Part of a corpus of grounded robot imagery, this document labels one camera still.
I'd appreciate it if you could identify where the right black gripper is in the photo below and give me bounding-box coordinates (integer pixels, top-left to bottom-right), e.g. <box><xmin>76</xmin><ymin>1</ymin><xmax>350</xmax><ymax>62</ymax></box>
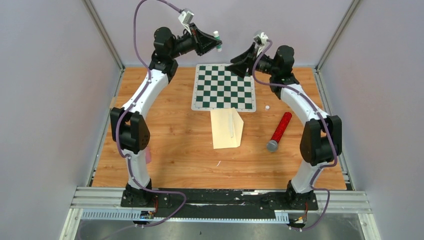
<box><xmin>226</xmin><ymin>42</ymin><xmax>278</xmax><ymax>79</ymax></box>

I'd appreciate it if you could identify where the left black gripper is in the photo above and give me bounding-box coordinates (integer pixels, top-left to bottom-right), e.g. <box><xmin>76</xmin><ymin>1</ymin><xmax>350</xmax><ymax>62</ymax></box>
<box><xmin>169</xmin><ymin>23</ymin><xmax>222</xmax><ymax>60</ymax></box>

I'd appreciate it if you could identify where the green white glue stick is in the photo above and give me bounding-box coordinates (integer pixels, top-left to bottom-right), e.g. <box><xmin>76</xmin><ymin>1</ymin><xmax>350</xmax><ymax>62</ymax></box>
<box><xmin>213</xmin><ymin>30</ymin><xmax>222</xmax><ymax>52</ymax></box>

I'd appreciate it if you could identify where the cream envelope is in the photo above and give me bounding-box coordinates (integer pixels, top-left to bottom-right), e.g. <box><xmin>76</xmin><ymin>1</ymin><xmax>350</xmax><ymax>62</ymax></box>
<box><xmin>210</xmin><ymin>108</ymin><xmax>244</xmax><ymax>149</ymax></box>

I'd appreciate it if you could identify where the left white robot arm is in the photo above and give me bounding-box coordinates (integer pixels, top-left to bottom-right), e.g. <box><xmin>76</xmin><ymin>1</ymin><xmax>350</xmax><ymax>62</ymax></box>
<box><xmin>110</xmin><ymin>23</ymin><xmax>222</xmax><ymax>208</ymax></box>

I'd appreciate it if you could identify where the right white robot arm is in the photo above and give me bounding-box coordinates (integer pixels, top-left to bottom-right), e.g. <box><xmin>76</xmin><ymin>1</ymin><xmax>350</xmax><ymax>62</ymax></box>
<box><xmin>225</xmin><ymin>43</ymin><xmax>342</xmax><ymax>209</ymax></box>

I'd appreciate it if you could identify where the green white chessboard mat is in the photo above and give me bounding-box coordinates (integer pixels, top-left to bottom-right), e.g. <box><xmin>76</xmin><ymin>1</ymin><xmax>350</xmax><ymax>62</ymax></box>
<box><xmin>191</xmin><ymin>64</ymin><xmax>257</xmax><ymax>113</ymax></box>

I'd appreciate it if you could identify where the red glitter microphone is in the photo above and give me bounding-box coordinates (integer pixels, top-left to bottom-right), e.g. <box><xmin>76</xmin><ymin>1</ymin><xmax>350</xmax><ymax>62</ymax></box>
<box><xmin>266</xmin><ymin>112</ymin><xmax>293</xmax><ymax>153</ymax></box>

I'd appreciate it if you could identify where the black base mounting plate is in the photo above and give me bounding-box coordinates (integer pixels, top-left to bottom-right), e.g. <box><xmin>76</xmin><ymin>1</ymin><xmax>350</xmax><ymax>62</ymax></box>
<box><xmin>120</xmin><ymin>188</ymin><xmax>319</xmax><ymax>219</ymax></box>

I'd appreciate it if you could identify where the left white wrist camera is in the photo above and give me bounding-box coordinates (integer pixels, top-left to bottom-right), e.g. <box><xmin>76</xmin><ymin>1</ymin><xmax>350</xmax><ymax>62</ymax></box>
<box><xmin>178</xmin><ymin>8</ymin><xmax>194</xmax><ymax>32</ymax></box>

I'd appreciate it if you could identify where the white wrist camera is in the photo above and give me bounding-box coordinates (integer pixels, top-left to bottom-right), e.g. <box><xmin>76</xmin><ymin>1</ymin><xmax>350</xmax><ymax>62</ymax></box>
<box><xmin>178</xmin><ymin>8</ymin><xmax>194</xmax><ymax>32</ymax></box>
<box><xmin>253</xmin><ymin>30</ymin><xmax>269</xmax><ymax>57</ymax></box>

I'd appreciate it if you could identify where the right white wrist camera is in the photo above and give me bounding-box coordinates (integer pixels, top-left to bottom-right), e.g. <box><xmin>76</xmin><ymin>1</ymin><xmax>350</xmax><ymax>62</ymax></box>
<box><xmin>253</xmin><ymin>30</ymin><xmax>269</xmax><ymax>57</ymax></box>

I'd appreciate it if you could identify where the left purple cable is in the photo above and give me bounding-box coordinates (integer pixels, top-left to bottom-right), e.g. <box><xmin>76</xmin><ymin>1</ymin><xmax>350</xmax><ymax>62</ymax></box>
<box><xmin>114</xmin><ymin>0</ymin><xmax>188</xmax><ymax>229</ymax></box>

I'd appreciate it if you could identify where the aluminium frame rail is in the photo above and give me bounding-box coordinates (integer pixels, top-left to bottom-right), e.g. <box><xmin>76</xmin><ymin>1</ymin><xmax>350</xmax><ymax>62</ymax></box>
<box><xmin>60</xmin><ymin>187</ymin><xmax>381</xmax><ymax>240</ymax></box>

